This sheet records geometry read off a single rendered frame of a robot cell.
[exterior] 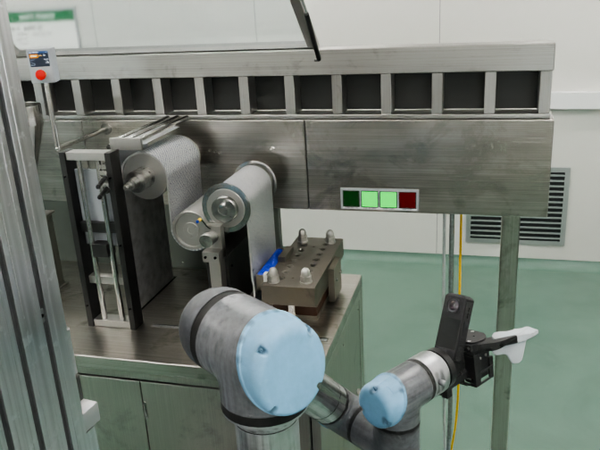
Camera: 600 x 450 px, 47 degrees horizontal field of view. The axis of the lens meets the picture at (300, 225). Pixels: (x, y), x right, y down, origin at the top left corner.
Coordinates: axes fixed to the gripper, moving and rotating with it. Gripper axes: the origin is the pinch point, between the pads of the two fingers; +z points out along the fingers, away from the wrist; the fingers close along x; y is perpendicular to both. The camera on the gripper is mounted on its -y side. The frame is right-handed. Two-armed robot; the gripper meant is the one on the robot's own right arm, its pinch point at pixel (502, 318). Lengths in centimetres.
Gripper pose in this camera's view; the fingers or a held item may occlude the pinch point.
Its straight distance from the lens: 134.6
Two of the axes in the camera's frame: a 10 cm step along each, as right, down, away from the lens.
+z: 7.5, -2.6, 6.1
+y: 1.4, 9.6, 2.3
